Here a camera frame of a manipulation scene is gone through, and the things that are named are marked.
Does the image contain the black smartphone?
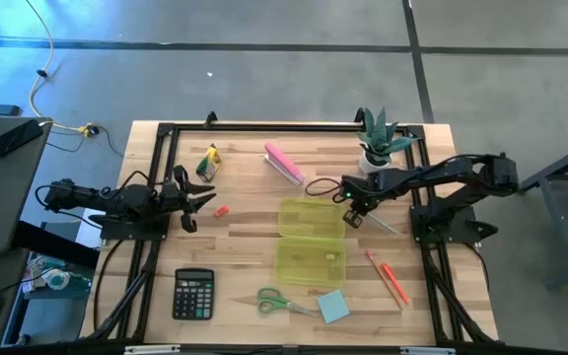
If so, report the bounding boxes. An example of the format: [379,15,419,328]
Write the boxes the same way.
[0,118,44,159]

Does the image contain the green handled scissors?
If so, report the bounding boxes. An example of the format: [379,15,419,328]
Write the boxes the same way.
[256,287,322,320]

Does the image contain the green succulent plant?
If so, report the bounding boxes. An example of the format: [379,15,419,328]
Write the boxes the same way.
[356,106,421,167]

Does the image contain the slim grey pen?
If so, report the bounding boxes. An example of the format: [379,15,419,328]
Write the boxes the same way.
[365,212,400,236]

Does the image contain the yellow-green plastic case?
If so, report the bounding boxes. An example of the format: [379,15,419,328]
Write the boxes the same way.
[274,197,347,289]

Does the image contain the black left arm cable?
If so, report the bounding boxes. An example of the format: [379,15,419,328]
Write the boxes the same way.
[34,170,157,229]

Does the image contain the silver metal bracket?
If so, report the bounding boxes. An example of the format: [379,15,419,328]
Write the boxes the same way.
[123,344,182,355]
[399,346,458,355]

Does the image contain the orange highlighter pen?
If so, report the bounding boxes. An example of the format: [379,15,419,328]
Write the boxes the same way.
[380,261,412,306]

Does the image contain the black desk beam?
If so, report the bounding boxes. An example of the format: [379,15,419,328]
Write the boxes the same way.
[11,220,101,270]

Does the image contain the black desk calculator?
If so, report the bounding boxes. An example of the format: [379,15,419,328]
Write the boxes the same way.
[172,267,216,321]

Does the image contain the green yellow crayon box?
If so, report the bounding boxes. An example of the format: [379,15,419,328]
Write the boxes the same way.
[195,143,223,183]

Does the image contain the white plant pot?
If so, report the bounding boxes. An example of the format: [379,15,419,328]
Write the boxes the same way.
[358,150,392,176]

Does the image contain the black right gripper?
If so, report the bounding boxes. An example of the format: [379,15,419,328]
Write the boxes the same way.
[338,175,382,230]

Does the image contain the yellow cable plug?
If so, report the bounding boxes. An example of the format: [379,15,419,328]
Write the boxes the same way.
[77,122,101,139]

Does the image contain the black aluminium table frame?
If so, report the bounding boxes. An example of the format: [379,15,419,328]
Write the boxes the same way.
[79,120,500,346]

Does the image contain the dark grey metal bench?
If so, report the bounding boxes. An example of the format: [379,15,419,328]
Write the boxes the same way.
[513,136,568,290]

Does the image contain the white teal tape dispenser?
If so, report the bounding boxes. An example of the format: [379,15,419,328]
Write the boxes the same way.
[22,255,93,300]

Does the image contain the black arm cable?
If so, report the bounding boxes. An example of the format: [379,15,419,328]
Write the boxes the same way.
[34,170,157,229]
[305,177,344,203]

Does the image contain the orange wooden pencil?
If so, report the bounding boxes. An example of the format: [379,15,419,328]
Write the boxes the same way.
[365,249,404,311]

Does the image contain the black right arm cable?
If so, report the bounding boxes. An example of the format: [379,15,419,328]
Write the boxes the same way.
[305,177,344,203]

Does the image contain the pink white stapler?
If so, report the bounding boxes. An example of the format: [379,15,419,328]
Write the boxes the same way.
[262,142,308,187]

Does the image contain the blue sticky note pad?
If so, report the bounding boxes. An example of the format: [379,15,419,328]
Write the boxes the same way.
[316,289,352,325]

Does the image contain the white floor cable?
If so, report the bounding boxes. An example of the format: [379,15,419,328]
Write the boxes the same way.
[26,0,91,134]

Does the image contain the grey side table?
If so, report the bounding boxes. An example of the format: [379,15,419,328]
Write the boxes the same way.
[0,116,53,255]

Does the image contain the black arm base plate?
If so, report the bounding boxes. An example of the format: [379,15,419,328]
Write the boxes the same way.
[89,211,172,243]
[409,204,500,245]

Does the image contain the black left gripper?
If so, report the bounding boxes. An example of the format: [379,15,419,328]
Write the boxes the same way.
[158,165,218,234]

